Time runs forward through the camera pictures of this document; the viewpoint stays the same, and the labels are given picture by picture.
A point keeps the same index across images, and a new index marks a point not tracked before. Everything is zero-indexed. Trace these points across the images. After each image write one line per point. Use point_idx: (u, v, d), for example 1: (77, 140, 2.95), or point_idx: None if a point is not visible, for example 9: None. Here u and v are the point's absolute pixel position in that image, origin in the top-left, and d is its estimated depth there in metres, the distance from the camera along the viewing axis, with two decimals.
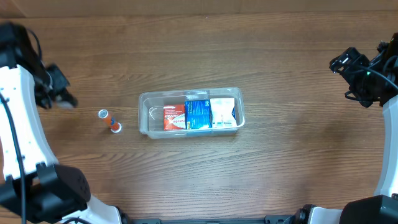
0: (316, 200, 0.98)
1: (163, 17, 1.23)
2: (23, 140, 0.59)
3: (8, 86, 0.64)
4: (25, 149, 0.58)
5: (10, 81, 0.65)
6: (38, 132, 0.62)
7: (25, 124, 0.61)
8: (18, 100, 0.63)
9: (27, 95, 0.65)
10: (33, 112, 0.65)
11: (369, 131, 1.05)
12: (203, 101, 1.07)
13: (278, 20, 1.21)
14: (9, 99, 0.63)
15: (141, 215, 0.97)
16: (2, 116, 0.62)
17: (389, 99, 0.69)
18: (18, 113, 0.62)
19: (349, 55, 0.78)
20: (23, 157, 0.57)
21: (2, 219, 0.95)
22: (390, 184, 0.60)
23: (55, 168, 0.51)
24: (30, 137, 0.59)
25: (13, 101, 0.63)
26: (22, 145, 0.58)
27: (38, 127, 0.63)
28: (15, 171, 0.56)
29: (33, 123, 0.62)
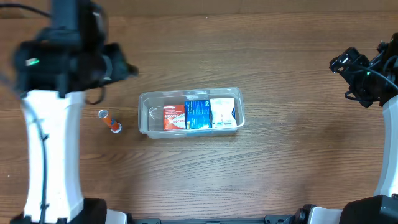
0: (316, 200, 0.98)
1: (163, 17, 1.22)
2: (52, 189, 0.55)
3: (53, 119, 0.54)
4: (51, 198, 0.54)
5: (55, 113, 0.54)
6: (71, 184, 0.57)
7: (58, 173, 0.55)
8: (58, 141, 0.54)
9: (68, 133, 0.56)
10: (73, 157, 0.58)
11: (369, 131, 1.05)
12: (203, 101, 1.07)
13: (278, 20, 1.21)
14: (48, 137, 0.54)
15: (141, 215, 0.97)
16: (35, 152, 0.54)
17: (389, 99, 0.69)
18: (53, 158, 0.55)
19: (349, 55, 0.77)
20: (48, 205, 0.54)
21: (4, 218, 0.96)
22: (390, 183, 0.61)
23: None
24: (60, 186, 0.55)
25: (54, 140, 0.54)
26: (48, 193, 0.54)
27: (73, 176, 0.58)
28: (36, 214, 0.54)
29: (66, 173, 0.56)
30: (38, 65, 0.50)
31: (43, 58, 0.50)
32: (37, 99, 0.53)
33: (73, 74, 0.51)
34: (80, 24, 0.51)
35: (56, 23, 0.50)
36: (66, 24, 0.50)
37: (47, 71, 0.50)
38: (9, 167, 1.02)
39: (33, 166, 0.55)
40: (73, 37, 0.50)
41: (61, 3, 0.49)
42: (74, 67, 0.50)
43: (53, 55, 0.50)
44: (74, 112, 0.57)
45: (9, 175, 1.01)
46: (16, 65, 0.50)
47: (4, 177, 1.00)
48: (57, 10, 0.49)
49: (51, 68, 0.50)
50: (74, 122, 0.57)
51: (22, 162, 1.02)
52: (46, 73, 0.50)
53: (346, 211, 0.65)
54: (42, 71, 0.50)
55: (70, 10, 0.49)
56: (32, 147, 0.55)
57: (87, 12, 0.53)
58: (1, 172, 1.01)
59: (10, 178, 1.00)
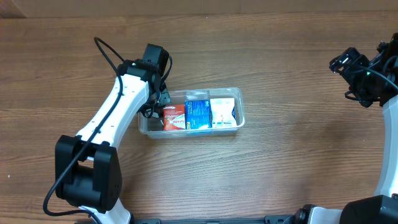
0: (316, 200, 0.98)
1: (164, 17, 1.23)
2: (108, 124, 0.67)
3: (130, 88, 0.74)
4: (105, 129, 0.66)
5: (133, 86, 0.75)
6: (117, 135, 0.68)
7: (118, 118, 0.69)
8: (127, 101, 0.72)
9: (134, 102, 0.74)
10: (125, 125, 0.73)
11: (369, 131, 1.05)
12: (203, 101, 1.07)
13: (278, 20, 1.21)
14: (124, 96, 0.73)
15: (141, 216, 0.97)
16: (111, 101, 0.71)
17: (389, 99, 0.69)
18: (120, 108, 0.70)
19: (349, 55, 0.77)
20: (100, 132, 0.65)
21: (4, 219, 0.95)
22: (390, 184, 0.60)
23: (112, 153, 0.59)
24: (115, 124, 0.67)
25: (125, 100, 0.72)
26: (104, 125, 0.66)
27: (120, 134, 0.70)
28: (87, 135, 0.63)
29: (120, 125, 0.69)
30: (134, 67, 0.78)
31: (139, 65, 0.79)
32: (126, 78, 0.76)
33: (151, 83, 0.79)
34: (160, 61, 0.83)
35: (146, 58, 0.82)
36: (153, 60, 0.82)
37: (138, 71, 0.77)
38: (9, 167, 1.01)
39: (103, 108, 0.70)
40: (156, 65, 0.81)
41: (153, 51, 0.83)
42: (153, 79, 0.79)
43: (143, 68, 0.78)
44: (140, 98, 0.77)
45: (9, 175, 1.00)
46: (121, 66, 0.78)
47: (4, 177, 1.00)
48: (148, 54, 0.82)
49: (141, 71, 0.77)
50: (138, 100, 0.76)
51: (22, 162, 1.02)
52: (137, 73, 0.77)
53: (346, 211, 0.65)
54: (135, 70, 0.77)
55: (158, 53, 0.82)
56: (109, 99, 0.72)
57: (164, 56, 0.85)
58: (2, 172, 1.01)
59: (10, 178, 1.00)
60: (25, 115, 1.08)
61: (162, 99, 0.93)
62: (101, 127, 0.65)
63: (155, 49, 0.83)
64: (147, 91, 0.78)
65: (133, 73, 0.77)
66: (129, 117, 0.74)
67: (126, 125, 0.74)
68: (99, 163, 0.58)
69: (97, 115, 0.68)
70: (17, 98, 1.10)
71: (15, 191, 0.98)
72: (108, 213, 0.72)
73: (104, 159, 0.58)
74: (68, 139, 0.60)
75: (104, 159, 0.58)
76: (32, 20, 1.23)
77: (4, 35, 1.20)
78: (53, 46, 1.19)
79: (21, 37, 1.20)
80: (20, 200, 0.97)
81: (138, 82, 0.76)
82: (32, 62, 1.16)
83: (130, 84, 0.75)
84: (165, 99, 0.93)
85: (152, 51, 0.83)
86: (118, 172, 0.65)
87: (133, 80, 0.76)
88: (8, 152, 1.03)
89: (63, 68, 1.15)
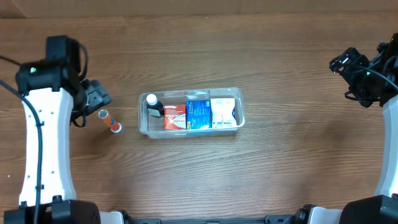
0: (316, 200, 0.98)
1: (164, 17, 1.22)
2: (46, 170, 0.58)
3: (46, 110, 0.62)
4: (46, 180, 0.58)
5: (48, 105, 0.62)
6: (63, 168, 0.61)
7: (53, 151, 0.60)
8: (53, 129, 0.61)
9: (61, 122, 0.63)
10: (67, 146, 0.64)
11: (369, 131, 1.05)
12: (204, 101, 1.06)
13: (278, 20, 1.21)
14: (44, 124, 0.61)
15: (141, 215, 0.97)
16: (33, 138, 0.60)
17: (389, 99, 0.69)
18: (48, 140, 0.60)
19: (349, 55, 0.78)
20: (43, 186, 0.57)
21: (4, 219, 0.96)
22: (390, 183, 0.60)
23: (69, 207, 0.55)
24: (55, 167, 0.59)
25: (48, 127, 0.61)
26: (43, 174, 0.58)
27: (65, 162, 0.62)
28: (32, 199, 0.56)
29: (60, 157, 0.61)
30: (37, 73, 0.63)
31: (40, 68, 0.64)
32: (35, 97, 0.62)
33: (66, 82, 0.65)
34: (69, 54, 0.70)
35: (51, 54, 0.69)
36: (60, 53, 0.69)
37: (43, 78, 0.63)
38: (9, 167, 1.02)
39: (30, 151, 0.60)
40: (65, 58, 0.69)
41: (56, 44, 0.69)
42: (65, 75, 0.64)
43: (48, 68, 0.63)
44: (64, 107, 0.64)
45: (9, 175, 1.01)
46: (20, 80, 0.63)
47: (4, 177, 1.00)
48: (51, 49, 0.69)
49: (46, 74, 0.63)
50: (65, 115, 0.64)
51: (22, 162, 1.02)
52: (43, 79, 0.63)
53: (346, 211, 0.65)
54: (40, 78, 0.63)
55: (63, 46, 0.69)
56: (29, 135, 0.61)
57: (74, 48, 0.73)
58: (1, 172, 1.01)
59: (10, 178, 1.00)
60: (25, 115, 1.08)
61: (92, 99, 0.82)
62: (40, 182, 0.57)
63: (57, 41, 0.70)
64: (67, 96, 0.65)
65: (40, 82, 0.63)
66: (67, 135, 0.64)
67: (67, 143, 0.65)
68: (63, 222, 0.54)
69: (28, 165, 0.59)
70: (17, 98, 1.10)
71: (15, 191, 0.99)
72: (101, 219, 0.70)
73: (64, 218, 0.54)
74: (17, 212, 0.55)
75: (64, 217, 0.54)
76: (31, 20, 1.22)
77: (3, 35, 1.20)
78: None
79: (21, 37, 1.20)
80: None
81: (51, 95, 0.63)
82: None
83: (45, 106, 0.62)
84: (96, 99, 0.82)
85: (53, 44, 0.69)
86: (87, 206, 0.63)
87: (45, 96, 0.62)
88: (8, 152, 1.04)
89: None
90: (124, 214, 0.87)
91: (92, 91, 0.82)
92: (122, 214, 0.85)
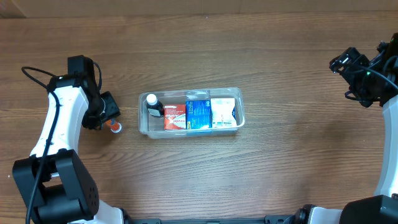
0: (316, 200, 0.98)
1: (163, 17, 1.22)
2: (57, 132, 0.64)
3: (65, 96, 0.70)
4: (56, 139, 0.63)
5: (68, 94, 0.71)
6: (72, 139, 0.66)
7: (66, 124, 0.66)
8: (68, 109, 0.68)
9: (76, 109, 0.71)
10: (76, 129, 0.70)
11: (369, 131, 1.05)
12: (203, 101, 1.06)
13: (278, 20, 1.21)
14: (62, 106, 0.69)
15: (141, 215, 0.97)
16: (51, 115, 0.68)
17: (390, 99, 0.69)
18: (63, 116, 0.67)
19: (349, 55, 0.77)
20: (52, 143, 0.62)
21: (4, 219, 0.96)
22: (390, 183, 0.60)
23: (71, 157, 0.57)
24: (64, 130, 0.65)
25: (66, 108, 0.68)
26: (53, 135, 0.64)
27: (74, 139, 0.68)
28: (40, 151, 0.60)
29: (70, 129, 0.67)
30: (63, 80, 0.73)
31: (66, 76, 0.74)
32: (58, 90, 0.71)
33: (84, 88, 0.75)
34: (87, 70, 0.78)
35: (71, 71, 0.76)
36: (78, 70, 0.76)
37: (66, 83, 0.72)
38: (9, 167, 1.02)
39: (46, 123, 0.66)
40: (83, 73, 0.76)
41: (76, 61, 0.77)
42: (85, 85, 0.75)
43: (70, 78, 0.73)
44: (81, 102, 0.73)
45: (9, 175, 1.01)
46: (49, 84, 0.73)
47: (4, 177, 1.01)
48: (71, 66, 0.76)
49: (69, 81, 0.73)
50: (80, 105, 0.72)
51: None
52: (66, 84, 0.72)
53: (346, 211, 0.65)
54: (63, 83, 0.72)
55: (81, 62, 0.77)
56: (48, 114, 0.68)
57: (90, 65, 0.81)
58: (1, 172, 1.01)
59: (10, 178, 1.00)
60: (25, 115, 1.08)
61: (109, 109, 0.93)
62: (51, 139, 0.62)
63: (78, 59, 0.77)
64: (84, 96, 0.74)
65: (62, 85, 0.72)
66: (78, 121, 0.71)
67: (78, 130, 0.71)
68: (64, 169, 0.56)
69: (43, 132, 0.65)
70: (17, 98, 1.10)
71: (15, 191, 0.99)
72: (99, 219, 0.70)
73: (65, 165, 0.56)
74: (23, 163, 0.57)
75: (66, 164, 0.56)
76: (31, 20, 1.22)
77: (3, 35, 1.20)
78: (53, 46, 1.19)
79: (21, 37, 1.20)
80: (20, 200, 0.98)
81: (72, 89, 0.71)
82: (32, 62, 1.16)
83: (65, 93, 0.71)
84: (112, 108, 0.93)
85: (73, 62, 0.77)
86: (89, 177, 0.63)
87: (67, 89, 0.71)
88: (8, 152, 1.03)
89: (63, 68, 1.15)
90: (123, 213, 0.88)
91: (110, 102, 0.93)
92: (122, 213, 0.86)
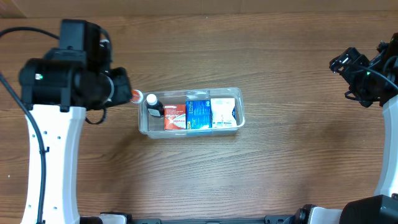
0: (316, 200, 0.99)
1: (163, 17, 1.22)
2: (48, 205, 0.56)
3: (52, 133, 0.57)
4: (48, 214, 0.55)
5: (55, 128, 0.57)
6: (68, 202, 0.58)
7: (57, 188, 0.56)
8: (58, 157, 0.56)
9: (68, 150, 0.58)
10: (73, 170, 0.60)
11: (369, 131, 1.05)
12: (203, 101, 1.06)
13: (278, 20, 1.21)
14: (48, 151, 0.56)
15: (141, 215, 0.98)
16: (37, 165, 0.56)
17: (389, 99, 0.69)
18: (53, 170, 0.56)
19: (349, 55, 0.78)
20: (43, 222, 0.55)
21: (4, 219, 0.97)
22: (390, 183, 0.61)
23: None
24: (58, 203, 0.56)
25: (54, 155, 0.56)
26: (44, 210, 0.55)
27: (70, 195, 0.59)
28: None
29: (65, 193, 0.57)
30: (43, 81, 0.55)
31: (45, 74, 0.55)
32: (38, 113, 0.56)
33: (78, 90, 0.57)
34: (85, 46, 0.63)
35: (65, 45, 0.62)
36: (73, 45, 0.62)
37: (51, 86, 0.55)
38: (9, 167, 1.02)
39: (32, 177, 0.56)
40: (81, 52, 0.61)
41: (73, 32, 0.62)
42: (78, 84, 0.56)
43: (57, 71, 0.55)
44: (73, 132, 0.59)
45: (9, 175, 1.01)
46: (22, 83, 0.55)
47: (4, 177, 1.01)
48: (66, 38, 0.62)
49: (54, 84, 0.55)
50: (74, 139, 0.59)
51: (22, 161, 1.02)
52: (50, 89, 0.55)
53: (346, 211, 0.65)
54: (47, 86, 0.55)
55: (79, 36, 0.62)
56: (33, 159, 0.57)
57: (91, 36, 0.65)
58: (1, 172, 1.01)
59: (10, 178, 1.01)
60: (25, 115, 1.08)
61: (120, 93, 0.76)
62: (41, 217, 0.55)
63: (76, 29, 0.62)
64: (78, 106, 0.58)
65: (46, 89, 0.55)
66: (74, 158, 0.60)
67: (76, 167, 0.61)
68: None
69: (30, 193, 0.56)
70: None
71: (16, 191, 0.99)
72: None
73: None
74: None
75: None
76: (31, 20, 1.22)
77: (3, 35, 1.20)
78: (52, 46, 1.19)
79: (21, 37, 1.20)
80: (21, 200, 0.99)
81: (59, 114, 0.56)
82: None
83: (51, 129, 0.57)
84: (124, 93, 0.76)
85: (70, 32, 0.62)
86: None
87: (51, 115, 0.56)
88: (8, 152, 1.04)
89: None
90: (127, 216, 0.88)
91: (123, 83, 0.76)
92: (125, 218, 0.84)
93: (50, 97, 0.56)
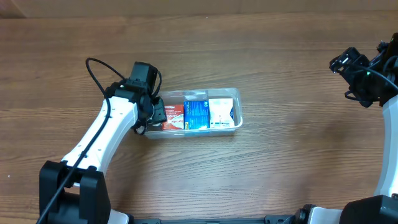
0: (316, 200, 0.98)
1: (163, 17, 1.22)
2: (95, 147, 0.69)
3: (118, 109, 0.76)
4: (91, 153, 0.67)
5: (120, 106, 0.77)
6: (106, 158, 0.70)
7: (106, 140, 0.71)
8: (115, 123, 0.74)
9: (122, 126, 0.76)
10: (115, 145, 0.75)
11: (369, 131, 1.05)
12: (201, 101, 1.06)
13: (277, 20, 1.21)
14: (111, 118, 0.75)
15: (140, 216, 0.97)
16: (98, 124, 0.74)
17: (390, 99, 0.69)
18: (108, 130, 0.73)
19: (349, 55, 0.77)
20: (86, 157, 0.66)
21: (3, 219, 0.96)
22: (390, 183, 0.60)
23: (98, 178, 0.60)
24: (101, 148, 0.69)
25: (113, 122, 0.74)
26: (91, 149, 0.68)
27: (107, 158, 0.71)
28: (73, 160, 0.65)
29: (107, 150, 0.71)
30: (123, 89, 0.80)
31: (127, 87, 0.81)
32: (113, 100, 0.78)
33: (140, 104, 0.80)
34: (148, 81, 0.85)
35: (134, 77, 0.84)
36: (141, 79, 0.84)
37: (125, 94, 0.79)
38: (9, 167, 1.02)
39: (91, 130, 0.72)
40: (144, 85, 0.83)
41: (142, 69, 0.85)
42: (142, 101, 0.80)
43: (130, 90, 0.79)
44: (130, 118, 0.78)
45: (9, 175, 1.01)
46: (110, 89, 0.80)
47: (4, 177, 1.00)
48: (135, 73, 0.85)
49: (129, 93, 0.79)
50: (127, 121, 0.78)
51: (22, 161, 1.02)
52: (124, 97, 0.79)
53: (346, 211, 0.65)
54: (122, 93, 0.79)
55: (145, 73, 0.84)
56: (97, 121, 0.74)
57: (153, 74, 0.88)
58: (1, 172, 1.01)
59: (10, 178, 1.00)
60: (25, 115, 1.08)
61: (157, 115, 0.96)
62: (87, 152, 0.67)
63: (144, 68, 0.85)
64: (135, 114, 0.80)
65: (121, 95, 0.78)
66: (119, 137, 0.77)
67: (117, 145, 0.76)
68: (86, 189, 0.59)
69: (84, 140, 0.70)
70: (17, 98, 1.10)
71: (15, 191, 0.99)
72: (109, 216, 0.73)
73: (89, 186, 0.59)
74: (55, 165, 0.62)
75: (91, 185, 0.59)
76: (32, 20, 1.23)
77: (4, 35, 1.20)
78: (53, 46, 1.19)
79: (22, 37, 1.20)
80: (20, 200, 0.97)
81: (127, 104, 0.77)
82: (32, 62, 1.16)
83: (118, 105, 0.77)
84: (160, 115, 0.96)
85: (140, 69, 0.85)
86: (107, 204, 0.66)
87: (121, 101, 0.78)
88: (9, 151, 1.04)
89: (63, 68, 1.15)
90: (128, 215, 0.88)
91: (159, 108, 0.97)
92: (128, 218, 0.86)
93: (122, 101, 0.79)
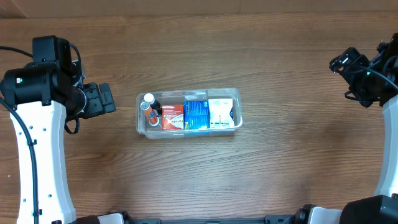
0: (316, 200, 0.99)
1: (163, 17, 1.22)
2: (43, 193, 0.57)
3: (38, 126, 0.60)
4: (45, 203, 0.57)
5: (39, 121, 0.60)
6: (62, 189, 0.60)
7: (49, 175, 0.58)
8: (46, 146, 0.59)
9: (56, 140, 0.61)
10: (62, 161, 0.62)
11: (369, 131, 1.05)
12: (201, 101, 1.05)
13: (277, 20, 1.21)
14: (36, 143, 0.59)
15: (141, 215, 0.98)
16: (27, 159, 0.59)
17: (389, 98, 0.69)
18: (43, 160, 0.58)
19: (349, 55, 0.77)
20: (41, 211, 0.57)
21: (5, 219, 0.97)
22: (390, 183, 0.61)
23: None
24: (51, 190, 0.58)
25: (42, 146, 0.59)
26: (40, 198, 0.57)
27: (64, 185, 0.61)
28: None
29: (58, 182, 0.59)
30: (23, 84, 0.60)
31: (25, 78, 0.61)
32: (23, 111, 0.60)
33: (55, 88, 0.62)
34: (58, 55, 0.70)
35: (39, 57, 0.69)
36: (48, 56, 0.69)
37: (32, 87, 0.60)
38: (9, 167, 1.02)
39: (24, 172, 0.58)
40: (55, 62, 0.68)
41: (44, 44, 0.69)
42: (55, 83, 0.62)
43: (35, 75, 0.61)
44: (59, 123, 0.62)
45: (9, 175, 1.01)
46: (6, 90, 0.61)
47: (4, 177, 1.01)
48: (40, 50, 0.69)
49: (33, 86, 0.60)
50: (59, 129, 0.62)
51: None
52: (32, 89, 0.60)
53: (346, 211, 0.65)
54: (27, 88, 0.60)
55: (51, 46, 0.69)
56: (22, 155, 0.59)
57: (62, 47, 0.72)
58: (2, 172, 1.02)
59: (10, 178, 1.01)
60: None
61: (92, 106, 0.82)
62: (38, 207, 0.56)
63: (46, 41, 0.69)
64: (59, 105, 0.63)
65: (25, 92, 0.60)
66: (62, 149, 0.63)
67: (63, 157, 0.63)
68: None
69: (23, 189, 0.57)
70: None
71: (16, 191, 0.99)
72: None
73: None
74: None
75: None
76: (31, 20, 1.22)
77: (4, 35, 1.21)
78: None
79: (22, 37, 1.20)
80: None
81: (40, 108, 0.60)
82: None
83: (36, 121, 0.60)
84: (96, 106, 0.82)
85: (42, 45, 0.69)
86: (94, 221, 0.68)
87: (33, 109, 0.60)
88: (8, 152, 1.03)
89: None
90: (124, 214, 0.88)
91: (95, 98, 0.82)
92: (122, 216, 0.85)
93: (31, 98, 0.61)
